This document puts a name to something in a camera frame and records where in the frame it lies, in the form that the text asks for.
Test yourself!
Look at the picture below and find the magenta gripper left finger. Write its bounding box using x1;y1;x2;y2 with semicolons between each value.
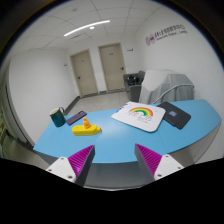
46;145;95;187

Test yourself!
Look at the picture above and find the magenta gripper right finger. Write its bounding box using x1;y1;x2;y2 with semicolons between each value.
134;144;183;184

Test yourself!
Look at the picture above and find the white rainbow mouse pad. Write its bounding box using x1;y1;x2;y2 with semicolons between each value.
112;102;165;132

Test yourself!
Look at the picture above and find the purple smartphone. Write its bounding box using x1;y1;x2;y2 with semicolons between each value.
66;111;87;125

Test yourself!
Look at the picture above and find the dark green mug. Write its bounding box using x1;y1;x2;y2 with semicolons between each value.
50;107;65;127

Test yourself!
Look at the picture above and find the grey cloth covered machine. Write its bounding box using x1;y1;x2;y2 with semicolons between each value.
139;69;194;104

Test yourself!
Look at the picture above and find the left beige door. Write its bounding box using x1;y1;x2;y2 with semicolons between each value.
71;50;98;96

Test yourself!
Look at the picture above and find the beige door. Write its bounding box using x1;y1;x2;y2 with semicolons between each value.
71;50;98;96
99;43;125;91

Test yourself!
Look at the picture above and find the right beige door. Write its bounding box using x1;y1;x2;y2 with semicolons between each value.
99;43;125;91

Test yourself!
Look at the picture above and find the long ceiling light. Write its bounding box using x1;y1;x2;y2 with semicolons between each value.
63;20;110;37

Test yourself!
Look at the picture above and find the wall logo sign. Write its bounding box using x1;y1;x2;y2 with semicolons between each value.
145;24;187;46

